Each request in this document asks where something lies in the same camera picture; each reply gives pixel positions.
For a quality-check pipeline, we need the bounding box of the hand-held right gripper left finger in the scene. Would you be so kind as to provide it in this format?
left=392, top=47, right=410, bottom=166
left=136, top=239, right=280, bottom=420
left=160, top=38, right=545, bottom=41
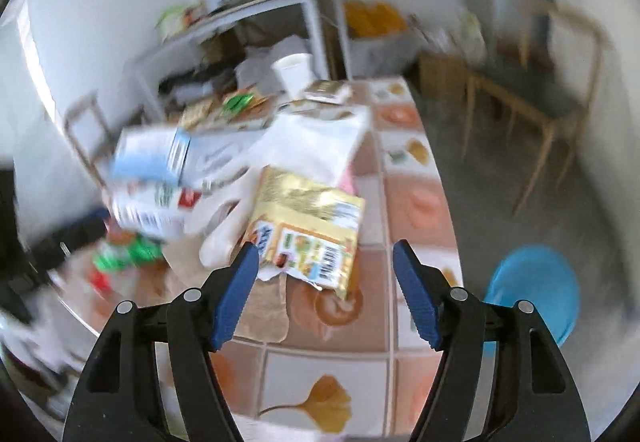
left=62, top=242, right=261, bottom=442

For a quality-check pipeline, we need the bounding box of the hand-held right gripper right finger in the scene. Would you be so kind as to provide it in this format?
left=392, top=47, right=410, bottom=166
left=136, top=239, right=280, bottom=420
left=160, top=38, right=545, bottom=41
left=392, top=239, right=593, bottom=442

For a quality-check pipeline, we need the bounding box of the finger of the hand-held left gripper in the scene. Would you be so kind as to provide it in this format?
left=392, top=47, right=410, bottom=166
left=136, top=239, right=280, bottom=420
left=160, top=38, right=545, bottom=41
left=30, top=209, right=110, bottom=270

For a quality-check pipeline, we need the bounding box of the green red snack packet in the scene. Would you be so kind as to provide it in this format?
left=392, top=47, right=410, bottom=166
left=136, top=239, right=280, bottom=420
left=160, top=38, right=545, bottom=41
left=92, top=235, right=163, bottom=273

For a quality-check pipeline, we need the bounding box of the white carton red green label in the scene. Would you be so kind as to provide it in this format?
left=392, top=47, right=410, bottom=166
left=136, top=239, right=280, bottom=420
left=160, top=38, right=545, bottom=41
left=107, top=179, right=206, bottom=240

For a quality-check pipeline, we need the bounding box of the gold snack packet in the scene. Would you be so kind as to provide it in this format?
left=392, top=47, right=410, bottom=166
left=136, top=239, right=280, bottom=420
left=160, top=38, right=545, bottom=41
left=242, top=165, right=367, bottom=300

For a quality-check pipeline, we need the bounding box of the blue and white carton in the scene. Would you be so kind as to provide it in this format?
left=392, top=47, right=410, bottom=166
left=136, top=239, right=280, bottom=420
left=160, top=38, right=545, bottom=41
left=110, top=126, right=266, bottom=188

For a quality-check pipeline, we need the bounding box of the blue mesh wastebasket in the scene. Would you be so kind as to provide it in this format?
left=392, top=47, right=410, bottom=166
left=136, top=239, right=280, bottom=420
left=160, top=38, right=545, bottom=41
left=482, top=245, right=582, bottom=355

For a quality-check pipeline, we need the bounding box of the white plastic bag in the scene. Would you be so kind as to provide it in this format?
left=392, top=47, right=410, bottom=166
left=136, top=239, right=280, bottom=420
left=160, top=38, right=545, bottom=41
left=199, top=110, right=373, bottom=270

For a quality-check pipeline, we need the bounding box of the brown paper bag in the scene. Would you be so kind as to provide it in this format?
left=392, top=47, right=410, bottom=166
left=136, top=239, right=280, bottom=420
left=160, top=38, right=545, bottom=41
left=162, top=237, right=291, bottom=343

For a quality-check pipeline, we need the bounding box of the wooden chair dark seat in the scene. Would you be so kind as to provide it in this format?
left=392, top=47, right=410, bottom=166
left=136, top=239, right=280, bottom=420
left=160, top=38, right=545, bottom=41
left=62, top=90, right=146, bottom=188
left=462, top=0, right=608, bottom=218

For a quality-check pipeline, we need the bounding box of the yellow snack packet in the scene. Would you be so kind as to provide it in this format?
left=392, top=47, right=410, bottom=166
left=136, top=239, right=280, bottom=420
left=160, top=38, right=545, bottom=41
left=177, top=97, right=216, bottom=128

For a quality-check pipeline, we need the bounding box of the green tea packet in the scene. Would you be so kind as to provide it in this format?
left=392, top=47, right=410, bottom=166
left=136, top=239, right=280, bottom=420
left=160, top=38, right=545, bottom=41
left=220, top=91, right=256, bottom=115

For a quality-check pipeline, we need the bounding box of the small gold white box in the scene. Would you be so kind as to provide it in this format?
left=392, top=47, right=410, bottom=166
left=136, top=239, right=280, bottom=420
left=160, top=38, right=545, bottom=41
left=304, top=80, right=352, bottom=104

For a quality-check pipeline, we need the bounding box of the brown cardboard box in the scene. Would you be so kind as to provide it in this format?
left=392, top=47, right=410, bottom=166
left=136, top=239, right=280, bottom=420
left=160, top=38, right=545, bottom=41
left=417, top=50, right=471, bottom=96

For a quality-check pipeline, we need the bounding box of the white paper cup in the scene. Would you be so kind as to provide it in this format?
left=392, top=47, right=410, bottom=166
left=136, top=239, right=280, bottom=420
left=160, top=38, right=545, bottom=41
left=270, top=53, right=315, bottom=98

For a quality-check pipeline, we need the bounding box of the white grey sack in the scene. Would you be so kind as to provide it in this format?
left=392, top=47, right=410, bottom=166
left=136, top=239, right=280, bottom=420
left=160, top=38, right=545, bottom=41
left=235, top=36, right=313, bottom=93

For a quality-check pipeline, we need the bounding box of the green white food bag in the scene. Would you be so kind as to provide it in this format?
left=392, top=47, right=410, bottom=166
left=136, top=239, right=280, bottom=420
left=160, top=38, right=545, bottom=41
left=155, top=5, right=188, bottom=40

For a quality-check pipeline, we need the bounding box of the grey woven sack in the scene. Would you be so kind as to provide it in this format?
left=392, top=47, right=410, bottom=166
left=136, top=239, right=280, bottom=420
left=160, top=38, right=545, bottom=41
left=350, top=35, right=421, bottom=78

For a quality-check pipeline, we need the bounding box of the white green sack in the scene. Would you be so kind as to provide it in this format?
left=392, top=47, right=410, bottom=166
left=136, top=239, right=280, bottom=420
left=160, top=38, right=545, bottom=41
left=457, top=7, right=488, bottom=63

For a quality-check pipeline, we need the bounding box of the yellow plastic bag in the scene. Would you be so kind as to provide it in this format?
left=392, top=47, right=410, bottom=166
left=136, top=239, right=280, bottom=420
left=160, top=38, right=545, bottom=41
left=345, top=0, right=408, bottom=40

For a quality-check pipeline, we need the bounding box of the white side table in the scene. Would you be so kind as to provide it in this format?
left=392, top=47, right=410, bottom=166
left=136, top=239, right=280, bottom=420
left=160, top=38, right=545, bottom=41
left=125, top=0, right=356, bottom=123

